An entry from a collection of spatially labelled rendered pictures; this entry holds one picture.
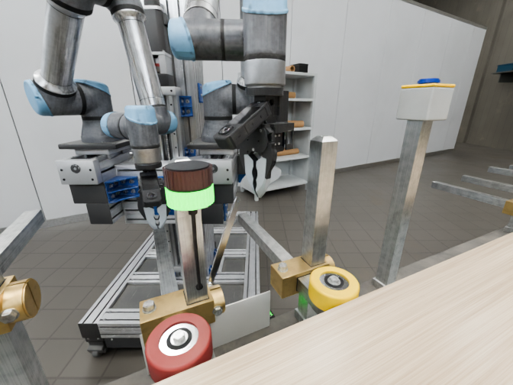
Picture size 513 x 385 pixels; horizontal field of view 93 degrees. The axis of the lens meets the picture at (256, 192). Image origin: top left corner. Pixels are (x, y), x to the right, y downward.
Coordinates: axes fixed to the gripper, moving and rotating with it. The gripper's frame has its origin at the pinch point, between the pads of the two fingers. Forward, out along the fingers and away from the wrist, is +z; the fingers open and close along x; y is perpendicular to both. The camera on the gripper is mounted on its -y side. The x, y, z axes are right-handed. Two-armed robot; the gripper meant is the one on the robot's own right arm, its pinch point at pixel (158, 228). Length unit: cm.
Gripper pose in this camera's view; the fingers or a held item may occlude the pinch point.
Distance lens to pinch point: 81.0
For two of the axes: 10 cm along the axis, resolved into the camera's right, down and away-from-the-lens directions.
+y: -4.2, -3.1, 8.5
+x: -9.1, 1.4, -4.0
